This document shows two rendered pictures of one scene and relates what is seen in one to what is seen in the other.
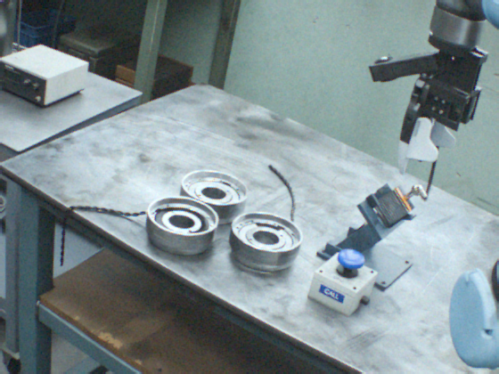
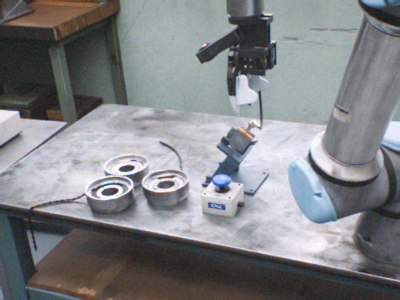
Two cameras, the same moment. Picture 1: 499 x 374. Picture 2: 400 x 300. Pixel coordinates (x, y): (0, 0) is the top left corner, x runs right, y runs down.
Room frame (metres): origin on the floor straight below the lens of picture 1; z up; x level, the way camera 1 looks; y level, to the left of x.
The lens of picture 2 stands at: (-0.12, -0.07, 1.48)
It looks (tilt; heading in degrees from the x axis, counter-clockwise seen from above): 27 degrees down; 358
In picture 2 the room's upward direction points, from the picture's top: 5 degrees counter-clockwise
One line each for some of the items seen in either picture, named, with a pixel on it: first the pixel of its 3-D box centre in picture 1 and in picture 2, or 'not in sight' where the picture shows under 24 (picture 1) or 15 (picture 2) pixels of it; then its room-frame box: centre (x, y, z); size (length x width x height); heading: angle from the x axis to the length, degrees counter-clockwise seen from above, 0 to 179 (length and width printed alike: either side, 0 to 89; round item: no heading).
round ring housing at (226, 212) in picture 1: (212, 198); (127, 171); (1.14, 0.05, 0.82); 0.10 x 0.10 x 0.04
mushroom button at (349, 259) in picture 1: (347, 269); (221, 187); (0.97, -0.16, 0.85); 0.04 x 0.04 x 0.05
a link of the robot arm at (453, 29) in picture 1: (457, 26); (246, 3); (1.06, -0.24, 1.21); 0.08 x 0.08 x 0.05
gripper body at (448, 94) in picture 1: (448, 80); (250, 43); (1.06, -0.25, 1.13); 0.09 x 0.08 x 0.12; 60
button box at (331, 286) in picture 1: (346, 285); (225, 198); (0.96, -0.17, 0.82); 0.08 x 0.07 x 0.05; 62
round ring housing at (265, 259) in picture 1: (265, 242); (166, 187); (1.04, -0.04, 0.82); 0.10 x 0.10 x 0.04
